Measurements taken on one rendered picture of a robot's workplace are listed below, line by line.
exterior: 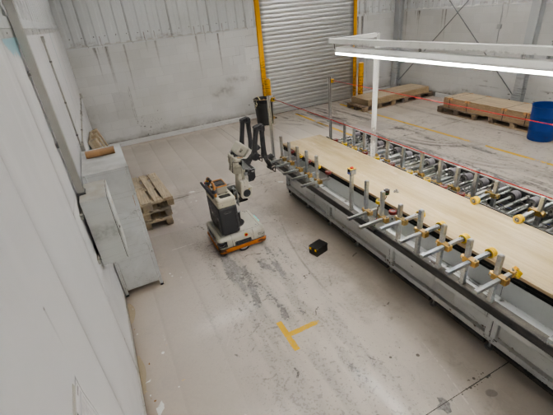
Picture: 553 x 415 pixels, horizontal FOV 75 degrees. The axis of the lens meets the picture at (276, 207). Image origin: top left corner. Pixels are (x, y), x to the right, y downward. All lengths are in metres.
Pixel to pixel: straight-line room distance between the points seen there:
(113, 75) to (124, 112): 0.91
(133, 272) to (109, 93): 6.47
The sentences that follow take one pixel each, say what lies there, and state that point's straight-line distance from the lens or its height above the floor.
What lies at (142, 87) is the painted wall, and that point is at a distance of 10.33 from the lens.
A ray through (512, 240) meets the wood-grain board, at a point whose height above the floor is 0.90.
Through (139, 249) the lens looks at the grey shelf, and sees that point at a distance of 4.42.
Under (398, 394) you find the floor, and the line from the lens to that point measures 3.45.
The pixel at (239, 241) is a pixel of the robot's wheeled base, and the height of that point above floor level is 0.17.
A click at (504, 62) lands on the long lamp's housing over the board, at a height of 2.36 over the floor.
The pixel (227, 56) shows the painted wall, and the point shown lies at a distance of 10.79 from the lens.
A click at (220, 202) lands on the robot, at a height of 0.79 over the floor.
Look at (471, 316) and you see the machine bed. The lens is 3.91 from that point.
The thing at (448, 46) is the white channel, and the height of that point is 2.44.
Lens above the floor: 2.81
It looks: 28 degrees down
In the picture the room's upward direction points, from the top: 6 degrees counter-clockwise
